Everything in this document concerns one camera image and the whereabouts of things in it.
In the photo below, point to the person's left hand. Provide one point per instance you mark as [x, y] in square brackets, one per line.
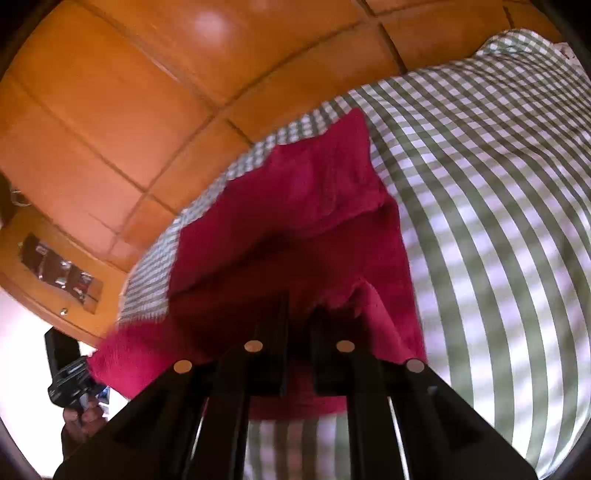
[83, 422]

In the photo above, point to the dark red garment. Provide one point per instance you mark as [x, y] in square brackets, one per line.
[300, 194]

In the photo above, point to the row of small ornaments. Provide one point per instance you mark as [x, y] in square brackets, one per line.
[60, 270]

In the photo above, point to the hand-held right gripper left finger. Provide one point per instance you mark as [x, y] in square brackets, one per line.
[268, 364]

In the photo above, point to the floral bed sheet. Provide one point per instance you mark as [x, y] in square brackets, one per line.
[565, 50]

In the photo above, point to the green white checked bedspread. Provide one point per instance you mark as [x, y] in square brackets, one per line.
[485, 207]

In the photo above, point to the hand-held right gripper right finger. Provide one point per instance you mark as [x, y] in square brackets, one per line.
[330, 369]

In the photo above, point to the wooden shelf cabinet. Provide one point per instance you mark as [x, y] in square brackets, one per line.
[18, 288]

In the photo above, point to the wooden wardrobe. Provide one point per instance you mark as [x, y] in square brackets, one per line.
[138, 92]

